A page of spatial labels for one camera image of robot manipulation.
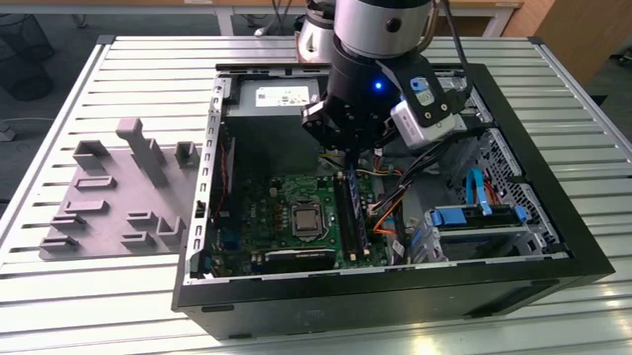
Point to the green motherboard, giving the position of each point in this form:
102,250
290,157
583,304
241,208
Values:
306,185

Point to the grey power supply unit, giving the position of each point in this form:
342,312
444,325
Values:
266,140

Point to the silver disk bay cage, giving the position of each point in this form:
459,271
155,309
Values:
484,232

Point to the black graphics card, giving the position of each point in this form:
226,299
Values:
296,260

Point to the white frame wooden desk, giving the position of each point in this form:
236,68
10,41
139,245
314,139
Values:
225,22

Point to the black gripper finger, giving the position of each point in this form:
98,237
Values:
382,129
324,125

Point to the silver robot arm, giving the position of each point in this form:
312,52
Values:
380,26

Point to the silver CPU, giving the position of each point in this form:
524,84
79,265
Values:
308,219

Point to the black RAM slot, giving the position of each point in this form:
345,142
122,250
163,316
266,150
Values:
345,229

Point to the grey parts rack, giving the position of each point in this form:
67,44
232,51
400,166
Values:
118,192

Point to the black PC case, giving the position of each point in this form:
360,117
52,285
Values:
395,303

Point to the hard disk in blue carrier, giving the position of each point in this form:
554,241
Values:
449,216

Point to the wooden cabinet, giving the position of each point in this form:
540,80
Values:
583,37

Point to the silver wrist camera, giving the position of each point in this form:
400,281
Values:
425,129

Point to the blue RAM stick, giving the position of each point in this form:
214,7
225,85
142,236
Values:
353,185

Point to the CPU socket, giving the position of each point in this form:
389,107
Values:
309,204

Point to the black camera bracket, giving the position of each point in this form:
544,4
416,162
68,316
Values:
441,96

